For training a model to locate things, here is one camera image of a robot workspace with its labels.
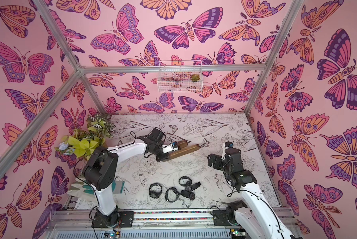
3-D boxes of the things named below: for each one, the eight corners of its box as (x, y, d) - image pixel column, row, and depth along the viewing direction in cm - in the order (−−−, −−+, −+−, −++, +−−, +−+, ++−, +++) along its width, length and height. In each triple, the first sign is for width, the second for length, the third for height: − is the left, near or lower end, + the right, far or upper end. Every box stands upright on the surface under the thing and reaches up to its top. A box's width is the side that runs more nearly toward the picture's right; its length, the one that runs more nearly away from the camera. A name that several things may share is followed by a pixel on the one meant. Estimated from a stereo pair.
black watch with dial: (186, 193, 84) (186, 191, 81) (184, 188, 85) (184, 186, 83) (201, 187, 86) (201, 186, 83) (199, 183, 87) (199, 181, 85)
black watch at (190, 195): (179, 195, 83) (179, 194, 80) (181, 190, 85) (181, 188, 82) (194, 200, 81) (194, 199, 79) (195, 195, 83) (195, 193, 81)
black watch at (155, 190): (149, 198, 82) (147, 196, 79) (150, 184, 87) (149, 181, 84) (161, 198, 82) (160, 196, 79) (162, 184, 87) (161, 181, 84)
